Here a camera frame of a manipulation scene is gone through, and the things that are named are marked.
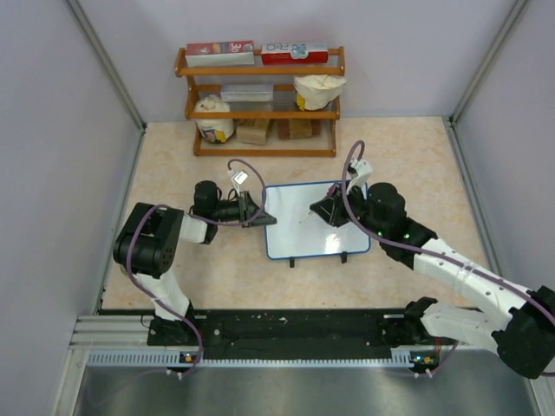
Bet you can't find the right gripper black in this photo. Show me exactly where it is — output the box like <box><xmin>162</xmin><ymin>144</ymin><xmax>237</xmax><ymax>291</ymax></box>
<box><xmin>311</xmin><ymin>180</ymin><xmax>387</xmax><ymax>238</ymax></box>

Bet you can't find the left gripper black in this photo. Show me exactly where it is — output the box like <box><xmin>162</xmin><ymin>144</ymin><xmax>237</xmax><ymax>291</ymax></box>
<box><xmin>211</xmin><ymin>190</ymin><xmax>276</xmax><ymax>227</ymax></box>

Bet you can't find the blue framed whiteboard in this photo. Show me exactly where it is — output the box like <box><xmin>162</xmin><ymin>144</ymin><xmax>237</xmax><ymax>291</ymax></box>
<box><xmin>264</xmin><ymin>181</ymin><xmax>371</xmax><ymax>263</ymax></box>

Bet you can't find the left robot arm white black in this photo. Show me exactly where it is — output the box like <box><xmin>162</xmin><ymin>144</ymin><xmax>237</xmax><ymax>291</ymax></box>
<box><xmin>113</xmin><ymin>180</ymin><xmax>278</xmax><ymax>346</ymax></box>

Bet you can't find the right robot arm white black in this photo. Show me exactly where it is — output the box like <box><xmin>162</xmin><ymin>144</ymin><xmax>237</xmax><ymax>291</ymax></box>
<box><xmin>310</xmin><ymin>182</ymin><xmax>554</xmax><ymax>379</ymax></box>

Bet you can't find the tan brown block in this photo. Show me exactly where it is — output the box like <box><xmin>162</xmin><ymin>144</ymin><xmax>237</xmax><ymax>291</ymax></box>
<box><xmin>236</xmin><ymin>119</ymin><xmax>271</xmax><ymax>146</ymax></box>

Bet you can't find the reddish brown block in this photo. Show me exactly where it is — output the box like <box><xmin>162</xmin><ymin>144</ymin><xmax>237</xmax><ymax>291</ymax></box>
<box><xmin>276</xmin><ymin>119</ymin><xmax>322</xmax><ymax>140</ymax></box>

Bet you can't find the white flour bag lower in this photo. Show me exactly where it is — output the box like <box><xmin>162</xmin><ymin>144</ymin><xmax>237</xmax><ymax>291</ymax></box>
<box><xmin>194</xmin><ymin>94</ymin><xmax>235</xmax><ymax>143</ymax></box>

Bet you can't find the wooden three-tier shelf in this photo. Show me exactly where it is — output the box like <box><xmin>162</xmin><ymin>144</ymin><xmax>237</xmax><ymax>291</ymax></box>
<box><xmin>174</xmin><ymin>46</ymin><xmax>345</xmax><ymax>158</ymax></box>

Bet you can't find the cream paper bag upper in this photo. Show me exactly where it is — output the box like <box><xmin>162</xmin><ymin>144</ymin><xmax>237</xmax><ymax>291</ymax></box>
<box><xmin>293</xmin><ymin>75</ymin><xmax>346</xmax><ymax>111</ymax></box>

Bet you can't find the clear glass bottle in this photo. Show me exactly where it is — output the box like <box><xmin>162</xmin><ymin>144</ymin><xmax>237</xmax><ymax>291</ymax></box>
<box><xmin>115</xmin><ymin>265</ymin><xmax>130</xmax><ymax>281</ymax></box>

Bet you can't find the red white box right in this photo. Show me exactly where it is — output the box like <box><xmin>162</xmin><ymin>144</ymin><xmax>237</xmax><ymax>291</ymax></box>
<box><xmin>260</xmin><ymin>42</ymin><xmax>330</xmax><ymax>65</ymax></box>

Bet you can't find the red white box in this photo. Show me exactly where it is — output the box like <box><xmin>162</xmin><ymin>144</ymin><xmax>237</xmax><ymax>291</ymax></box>
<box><xmin>260</xmin><ymin>42</ymin><xmax>330</xmax><ymax>65</ymax></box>
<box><xmin>185</xmin><ymin>40</ymin><xmax>255</xmax><ymax>68</ymax></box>

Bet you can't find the red white box left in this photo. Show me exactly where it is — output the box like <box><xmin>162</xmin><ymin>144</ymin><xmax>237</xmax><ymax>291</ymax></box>
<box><xmin>185</xmin><ymin>40</ymin><xmax>255</xmax><ymax>68</ymax></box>

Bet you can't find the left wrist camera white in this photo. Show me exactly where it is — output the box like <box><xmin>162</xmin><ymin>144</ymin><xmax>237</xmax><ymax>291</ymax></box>
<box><xmin>228</xmin><ymin>170</ymin><xmax>249</xmax><ymax>192</ymax></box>

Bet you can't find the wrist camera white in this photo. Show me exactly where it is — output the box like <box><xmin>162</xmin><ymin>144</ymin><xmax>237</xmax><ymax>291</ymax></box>
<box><xmin>347</xmin><ymin>159</ymin><xmax>373</xmax><ymax>193</ymax></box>
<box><xmin>228</xmin><ymin>170</ymin><xmax>249</xmax><ymax>192</ymax></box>

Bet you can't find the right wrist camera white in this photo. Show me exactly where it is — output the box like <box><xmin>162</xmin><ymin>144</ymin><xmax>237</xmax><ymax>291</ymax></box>
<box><xmin>347</xmin><ymin>159</ymin><xmax>373</xmax><ymax>193</ymax></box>

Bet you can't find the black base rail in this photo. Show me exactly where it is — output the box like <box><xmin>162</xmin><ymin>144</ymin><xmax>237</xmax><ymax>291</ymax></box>
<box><xmin>97</xmin><ymin>307</ymin><xmax>434</xmax><ymax>361</ymax></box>

